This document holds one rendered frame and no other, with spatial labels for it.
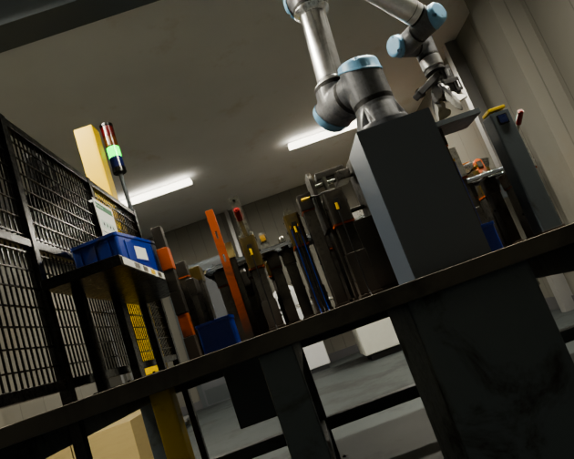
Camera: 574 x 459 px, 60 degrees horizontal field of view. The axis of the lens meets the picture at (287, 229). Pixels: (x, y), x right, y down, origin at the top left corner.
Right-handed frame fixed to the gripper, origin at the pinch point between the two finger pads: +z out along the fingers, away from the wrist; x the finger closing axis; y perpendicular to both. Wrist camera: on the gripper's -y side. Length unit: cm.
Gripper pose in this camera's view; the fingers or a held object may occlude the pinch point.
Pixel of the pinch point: (450, 120)
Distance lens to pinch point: 188.4
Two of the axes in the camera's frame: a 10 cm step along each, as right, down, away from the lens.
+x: -1.2, 2.4, 9.6
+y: 9.4, -3.0, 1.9
